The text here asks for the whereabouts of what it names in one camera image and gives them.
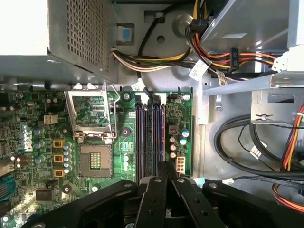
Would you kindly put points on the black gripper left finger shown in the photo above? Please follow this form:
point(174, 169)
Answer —
point(152, 202)

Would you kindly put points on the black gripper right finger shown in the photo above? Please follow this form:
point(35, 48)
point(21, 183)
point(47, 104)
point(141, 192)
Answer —
point(190, 202)

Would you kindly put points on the black RAM slot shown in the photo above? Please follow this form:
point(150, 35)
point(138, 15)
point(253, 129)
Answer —
point(155, 133)
point(146, 133)
point(163, 97)
point(139, 133)

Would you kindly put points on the CPU socket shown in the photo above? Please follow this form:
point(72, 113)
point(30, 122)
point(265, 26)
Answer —
point(95, 161)

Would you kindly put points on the black grey PC case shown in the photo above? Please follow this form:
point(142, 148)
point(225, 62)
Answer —
point(213, 133)

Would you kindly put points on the green motherboard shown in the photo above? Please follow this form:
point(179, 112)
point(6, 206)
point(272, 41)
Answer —
point(123, 114)

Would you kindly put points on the metal socket cover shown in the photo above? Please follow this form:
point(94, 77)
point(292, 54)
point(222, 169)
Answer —
point(71, 109)

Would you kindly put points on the blue white plastic clip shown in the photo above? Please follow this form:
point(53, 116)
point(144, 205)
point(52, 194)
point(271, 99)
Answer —
point(126, 35)

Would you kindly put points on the grey power supply unit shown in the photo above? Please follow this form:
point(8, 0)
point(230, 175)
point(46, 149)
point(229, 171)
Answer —
point(83, 35)

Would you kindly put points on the grey drive cage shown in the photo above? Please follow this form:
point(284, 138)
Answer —
point(249, 21)

